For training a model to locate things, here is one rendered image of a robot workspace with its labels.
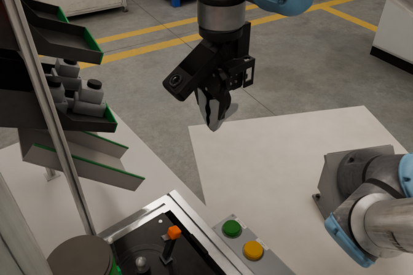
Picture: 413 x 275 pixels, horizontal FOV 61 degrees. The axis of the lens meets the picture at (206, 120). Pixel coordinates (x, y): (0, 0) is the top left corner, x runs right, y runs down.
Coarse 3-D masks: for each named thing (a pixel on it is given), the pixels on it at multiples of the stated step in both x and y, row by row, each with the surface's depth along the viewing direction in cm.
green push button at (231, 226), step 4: (228, 220) 81; (232, 220) 81; (224, 224) 80; (228, 224) 80; (232, 224) 80; (236, 224) 80; (224, 228) 80; (228, 228) 79; (232, 228) 79; (236, 228) 79; (240, 228) 80; (224, 232) 80; (228, 232) 79; (232, 232) 79; (236, 232) 79; (232, 236) 79
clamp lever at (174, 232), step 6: (168, 228) 68; (174, 228) 68; (168, 234) 68; (174, 234) 67; (180, 234) 68; (162, 240) 67; (168, 240) 67; (174, 240) 68; (168, 246) 69; (168, 252) 69; (168, 258) 70
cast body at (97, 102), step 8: (88, 80) 72; (96, 80) 74; (80, 88) 72; (88, 88) 71; (96, 88) 72; (80, 96) 71; (88, 96) 72; (96, 96) 72; (72, 104) 73; (80, 104) 72; (88, 104) 73; (96, 104) 74; (104, 104) 75; (80, 112) 73; (88, 112) 74; (96, 112) 74
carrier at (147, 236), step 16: (144, 224) 81; (160, 224) 81; (112, 240) 66; (128, 240) 77; (144, 240) 77; (160, 240) 77; (176, 240) 77; (128, 256) 72; (144, 256) 72; (160, 256) 71; (176, 256) 74; (192, 256) 74; (128, 272) 69; (144, 272) 66; (160, 272) 69; (176, 272) 69; (192, 272) 72; (208, 272) 72
